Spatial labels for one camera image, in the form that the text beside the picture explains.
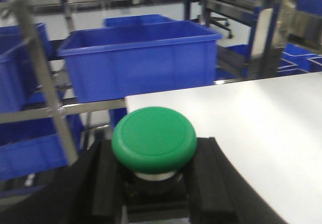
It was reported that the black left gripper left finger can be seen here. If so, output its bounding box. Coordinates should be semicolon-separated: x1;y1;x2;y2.
1;140;122;223

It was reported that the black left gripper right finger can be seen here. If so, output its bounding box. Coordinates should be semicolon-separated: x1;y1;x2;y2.
184;137;285;223

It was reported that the green push button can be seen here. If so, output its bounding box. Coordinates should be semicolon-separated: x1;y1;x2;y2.
111;106;197;196

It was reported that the stainless steel shelf rack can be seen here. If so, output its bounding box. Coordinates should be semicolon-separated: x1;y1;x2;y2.
0;0;322;199

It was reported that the blue bin on lower shelf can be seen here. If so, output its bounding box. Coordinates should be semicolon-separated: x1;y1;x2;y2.
57;21;222;103

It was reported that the blue bin behind lower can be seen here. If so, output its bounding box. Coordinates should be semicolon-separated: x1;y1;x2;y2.
103;14;175;27

